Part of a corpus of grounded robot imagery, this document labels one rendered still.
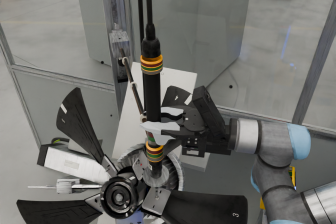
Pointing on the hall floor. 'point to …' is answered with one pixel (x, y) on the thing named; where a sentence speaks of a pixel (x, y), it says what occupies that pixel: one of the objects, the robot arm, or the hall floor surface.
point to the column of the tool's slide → (120, 95)
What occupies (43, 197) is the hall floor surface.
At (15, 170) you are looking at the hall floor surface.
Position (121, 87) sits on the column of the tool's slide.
